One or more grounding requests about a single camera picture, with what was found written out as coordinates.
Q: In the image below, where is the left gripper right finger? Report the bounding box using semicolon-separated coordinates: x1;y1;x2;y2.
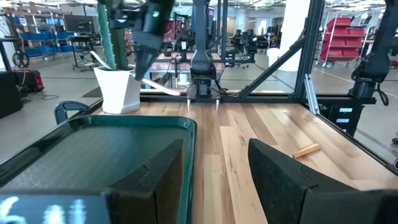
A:
248;138;363;224

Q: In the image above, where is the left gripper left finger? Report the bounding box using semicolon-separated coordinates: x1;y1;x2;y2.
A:
105;139;185;224

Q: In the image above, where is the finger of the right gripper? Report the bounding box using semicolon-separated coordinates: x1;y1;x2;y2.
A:
132;46;160;82

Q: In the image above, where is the spoon with wooden handle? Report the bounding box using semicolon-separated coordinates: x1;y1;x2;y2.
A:
290;142;322;159

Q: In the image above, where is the dark green plastic tray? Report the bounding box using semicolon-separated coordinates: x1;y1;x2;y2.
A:
0;114;198;224

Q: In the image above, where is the green cactus plant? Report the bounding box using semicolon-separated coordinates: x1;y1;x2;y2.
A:
95;0;130;72

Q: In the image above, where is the black rolling cart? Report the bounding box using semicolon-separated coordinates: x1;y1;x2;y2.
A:
67;15;101;72

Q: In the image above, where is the black control box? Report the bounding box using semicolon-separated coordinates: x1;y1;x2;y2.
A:
317;102;365;137

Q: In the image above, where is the black background robot station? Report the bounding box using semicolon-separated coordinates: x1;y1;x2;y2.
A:
229;29;270;65

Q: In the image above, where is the blue bin storage shelf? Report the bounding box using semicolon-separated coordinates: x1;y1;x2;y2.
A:
12;12;77;62

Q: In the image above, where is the red and black machine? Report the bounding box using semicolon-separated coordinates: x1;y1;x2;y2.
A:
14;68;45;93

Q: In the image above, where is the black cabinet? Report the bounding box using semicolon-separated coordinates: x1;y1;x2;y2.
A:
0;40;24;119

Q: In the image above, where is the white round column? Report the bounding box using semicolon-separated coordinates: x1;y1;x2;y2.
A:
267;0;312;72

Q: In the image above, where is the red bin storage rack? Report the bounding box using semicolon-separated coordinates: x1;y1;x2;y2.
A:
315;17;368;68

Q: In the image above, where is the curved clamp handle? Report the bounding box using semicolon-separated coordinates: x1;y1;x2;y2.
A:
54;101;91;125

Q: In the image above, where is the silver metal bracket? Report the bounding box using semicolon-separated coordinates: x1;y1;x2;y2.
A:
303;73;321;115

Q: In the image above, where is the black metal table frame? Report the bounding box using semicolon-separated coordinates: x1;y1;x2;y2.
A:
139;0;398;175

